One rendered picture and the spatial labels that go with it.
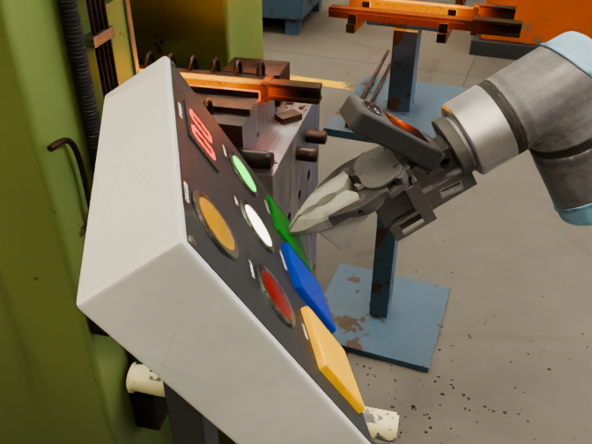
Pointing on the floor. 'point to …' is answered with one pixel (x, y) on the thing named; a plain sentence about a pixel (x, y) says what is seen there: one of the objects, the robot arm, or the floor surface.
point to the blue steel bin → (290, 11)
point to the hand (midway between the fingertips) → (296, 221)
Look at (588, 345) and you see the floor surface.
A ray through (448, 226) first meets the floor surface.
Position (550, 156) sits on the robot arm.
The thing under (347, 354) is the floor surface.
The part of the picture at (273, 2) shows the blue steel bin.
